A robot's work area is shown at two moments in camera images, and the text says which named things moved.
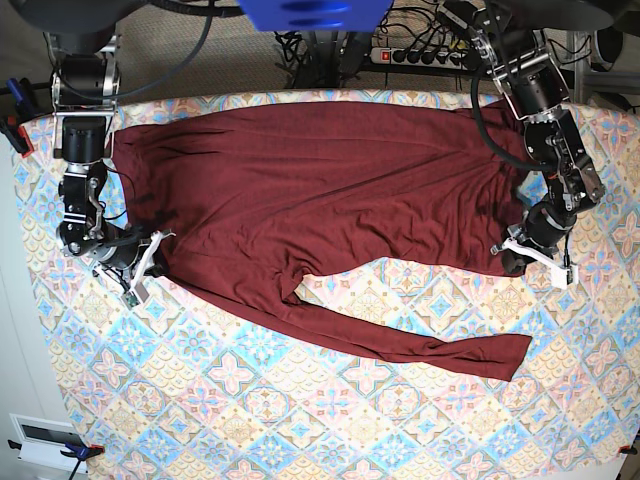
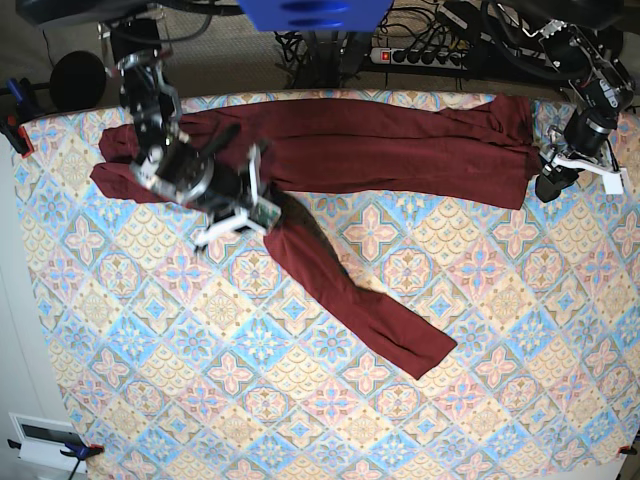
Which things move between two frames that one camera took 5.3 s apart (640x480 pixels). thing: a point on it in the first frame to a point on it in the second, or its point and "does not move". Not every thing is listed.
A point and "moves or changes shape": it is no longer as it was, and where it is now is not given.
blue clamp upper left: x=20 y=90 does not move
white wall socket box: x=42 y=440 does not move
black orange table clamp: x=17 y=135 does not move
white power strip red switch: x=426 y=58 does not move
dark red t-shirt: x=245 y=201 moves or changes shape
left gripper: x=118 y=256 to x=229 y=190
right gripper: x=543 y=227 to x=585 y=135
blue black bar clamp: x=77 y=452 does not move
